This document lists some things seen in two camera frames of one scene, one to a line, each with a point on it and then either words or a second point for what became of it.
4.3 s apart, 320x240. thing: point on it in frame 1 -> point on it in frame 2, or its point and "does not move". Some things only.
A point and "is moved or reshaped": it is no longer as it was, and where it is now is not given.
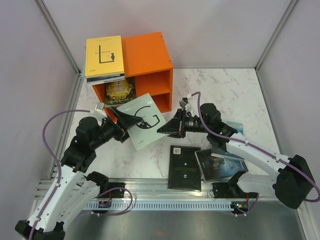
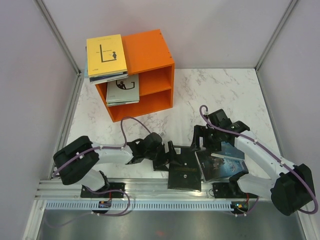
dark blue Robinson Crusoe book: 95,80 does not move
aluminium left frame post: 62,45 does not move
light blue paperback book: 83,72 is moved or reshaped
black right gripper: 175,126 -> 199,131
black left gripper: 124,122 -> 166,158
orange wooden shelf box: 146,60 does not move
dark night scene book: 214,167 does not move
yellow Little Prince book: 104,56 does not move
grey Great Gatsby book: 146,133 -> 126,89
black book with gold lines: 184,169 does not move
